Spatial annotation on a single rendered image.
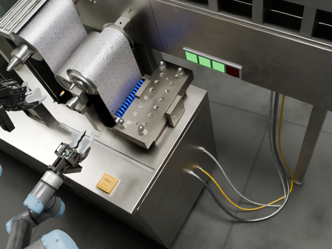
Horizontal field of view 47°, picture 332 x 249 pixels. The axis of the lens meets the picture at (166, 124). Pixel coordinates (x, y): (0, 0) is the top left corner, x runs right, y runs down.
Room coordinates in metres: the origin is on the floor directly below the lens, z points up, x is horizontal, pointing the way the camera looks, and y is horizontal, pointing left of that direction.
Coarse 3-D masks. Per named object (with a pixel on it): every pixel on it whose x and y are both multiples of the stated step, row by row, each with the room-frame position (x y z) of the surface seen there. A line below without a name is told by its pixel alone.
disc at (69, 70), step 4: (68, 72) 1.03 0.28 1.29; (72, 72) 1.01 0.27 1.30; (76, 72) 0.99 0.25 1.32; (80, 72) 0.98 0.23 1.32; (68, 76) 1.05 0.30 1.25; (84, 76) 0.96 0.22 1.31; (88, 80) 0.95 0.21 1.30; (92, 84) 0.95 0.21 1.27; (96, 88) 0.94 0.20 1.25; (96, 92) 0.95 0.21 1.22
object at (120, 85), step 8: (128, 56) 1.09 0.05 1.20; (128, 64) 1.08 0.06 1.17; (136, 64) 1.10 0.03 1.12; (120, 72) 1.04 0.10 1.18; (128, 72) 1.07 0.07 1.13; (136, 72) 1.09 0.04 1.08; (112, 80) 1.01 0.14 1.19; (120, 80) 1.03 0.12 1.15; (128, 80) 1.06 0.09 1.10; (136, 80) 1.08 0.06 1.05; (104, 88) 0.97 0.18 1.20; (112, 88) 0.99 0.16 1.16; (120, 88) 1.02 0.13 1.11; (128, 88) 1.04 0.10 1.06; (104, 96) 0.96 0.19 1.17; (112, 96) 0.98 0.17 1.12; (120, 96) 1.00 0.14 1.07; (112, 104) 0.97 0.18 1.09; (120, 104) 0.99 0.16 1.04; (112, 112) 0.96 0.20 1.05
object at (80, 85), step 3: (75, 78) 1.00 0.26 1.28; (72, 81) 1.00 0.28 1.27; (75, 81) 0.98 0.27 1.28; (78, 81) 0.98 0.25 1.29; (81, 81) 0.97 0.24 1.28; (78, 84) 0.98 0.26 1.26; (81, 84) 0.96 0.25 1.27; (84, 84) 0.96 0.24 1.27; (78, 87) 0.99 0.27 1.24; (81, 87) 0.97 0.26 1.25; (84, 87) 0.96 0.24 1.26; (87, 87) 0.96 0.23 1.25; (81, 90) 0.98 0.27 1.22; (84, 90) 0.97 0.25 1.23; (87, 90) 0.96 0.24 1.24
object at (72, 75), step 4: (120, 32) 1.13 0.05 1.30; (124, 36) 1.12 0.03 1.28; (72, 76) 1.00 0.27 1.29; (76, 76) 0.98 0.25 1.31; (80, 76) 0.98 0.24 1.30; (80, 80) 0.98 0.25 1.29; (84, 80) 0.96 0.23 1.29; (88, 84) 0.95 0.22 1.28; (92, 88) 0.95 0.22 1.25; (88, 92) 0.97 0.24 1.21; (92, 92) 0.95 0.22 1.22
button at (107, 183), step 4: (104, 176) 0.75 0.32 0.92; (108, 176) 0.74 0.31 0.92; (112, 176) 0.73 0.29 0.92; (100, 180) 0.74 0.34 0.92; (104, 180) 0.73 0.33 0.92; (108, 180) 0.72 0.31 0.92; (112, 180) 0.72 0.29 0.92; (116, 180) 0.71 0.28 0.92; (96, 184) 0.72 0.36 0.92; (100, 184) 0.72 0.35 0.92; (104, 184) 0.71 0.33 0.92; (108, 184) 0.70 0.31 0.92; (112, 184) 0.70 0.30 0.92; (116, 184) 0.70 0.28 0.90; (100, 188) 0.70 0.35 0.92; (104, 188) 0.69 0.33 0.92; (108, 188) 0.69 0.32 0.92; (112, 188) 0.69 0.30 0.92; (108, 192) 0.67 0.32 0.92
